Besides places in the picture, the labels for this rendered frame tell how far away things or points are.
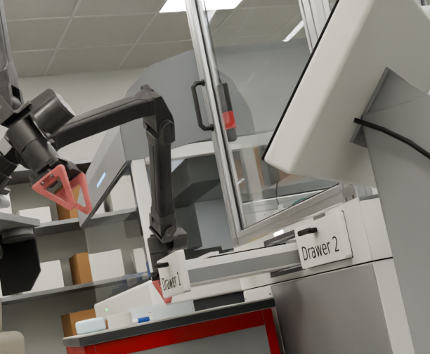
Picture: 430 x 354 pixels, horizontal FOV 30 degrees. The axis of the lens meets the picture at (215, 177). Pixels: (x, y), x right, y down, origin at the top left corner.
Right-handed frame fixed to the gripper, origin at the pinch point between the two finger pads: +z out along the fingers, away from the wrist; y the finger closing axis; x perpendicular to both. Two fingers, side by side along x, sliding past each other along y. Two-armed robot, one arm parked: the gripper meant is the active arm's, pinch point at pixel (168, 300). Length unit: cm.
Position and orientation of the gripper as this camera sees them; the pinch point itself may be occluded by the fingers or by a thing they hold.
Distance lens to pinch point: 250.0
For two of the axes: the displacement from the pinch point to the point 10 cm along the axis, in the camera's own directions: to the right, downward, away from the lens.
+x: -9.8, 2.0, 0.2
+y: 0.4, 1.3, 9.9
